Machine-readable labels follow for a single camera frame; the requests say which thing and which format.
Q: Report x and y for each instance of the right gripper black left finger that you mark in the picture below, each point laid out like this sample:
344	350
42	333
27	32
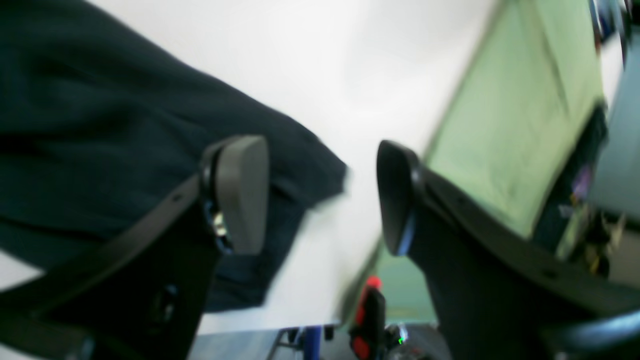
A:
141	295

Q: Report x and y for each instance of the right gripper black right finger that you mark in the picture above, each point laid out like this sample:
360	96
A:
496	296

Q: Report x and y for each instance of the dark navy long-sleeve shirt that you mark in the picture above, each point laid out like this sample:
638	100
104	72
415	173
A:
98	124

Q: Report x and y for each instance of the red and black clamp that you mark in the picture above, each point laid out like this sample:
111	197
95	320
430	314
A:
368	333

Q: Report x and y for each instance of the green wall panel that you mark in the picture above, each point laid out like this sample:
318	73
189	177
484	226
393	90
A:
520	109

